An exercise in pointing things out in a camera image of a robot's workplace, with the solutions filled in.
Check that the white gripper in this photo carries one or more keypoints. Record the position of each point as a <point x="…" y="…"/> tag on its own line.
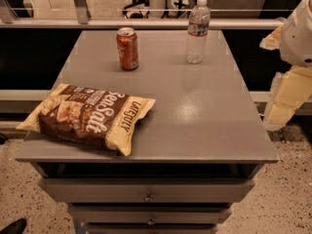
<point x="297" y="38"/>

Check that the brown Sea Salt chip bag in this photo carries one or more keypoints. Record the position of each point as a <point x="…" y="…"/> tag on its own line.
<point x="99" y="118"/>

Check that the clear plastic water bottle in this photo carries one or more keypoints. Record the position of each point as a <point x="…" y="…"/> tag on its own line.
<point x="198" y="28"/>

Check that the grey drawer cabinet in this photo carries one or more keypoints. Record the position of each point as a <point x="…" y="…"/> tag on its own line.
<point x="204" y="124"/>

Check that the black office chair base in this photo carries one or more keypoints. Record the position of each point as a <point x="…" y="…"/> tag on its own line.
<point x="156" y="9"/>

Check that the red soda can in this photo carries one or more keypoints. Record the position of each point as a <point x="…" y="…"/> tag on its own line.
<point x="127" y="48"/>

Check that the top grey drawer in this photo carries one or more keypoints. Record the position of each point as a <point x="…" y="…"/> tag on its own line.
<point x="104" y="190"/>

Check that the grey drawer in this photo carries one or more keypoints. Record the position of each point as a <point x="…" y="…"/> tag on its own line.
<point x="153" y="229"/>
<point x="167" y="214"/>
<point x="104" y="190"/>

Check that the middle grey drawer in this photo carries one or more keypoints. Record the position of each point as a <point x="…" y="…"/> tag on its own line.
<point x="167" y="214"/>

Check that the bottom grey drawer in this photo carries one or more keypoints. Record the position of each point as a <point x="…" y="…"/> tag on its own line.
<point x="153" y="229"/>

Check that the metal railing beam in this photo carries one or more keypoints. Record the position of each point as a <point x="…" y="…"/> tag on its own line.
<point x="148" y="24"/>

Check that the black shoe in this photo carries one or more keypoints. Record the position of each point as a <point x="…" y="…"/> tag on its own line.
<point x="16" y="227"/>

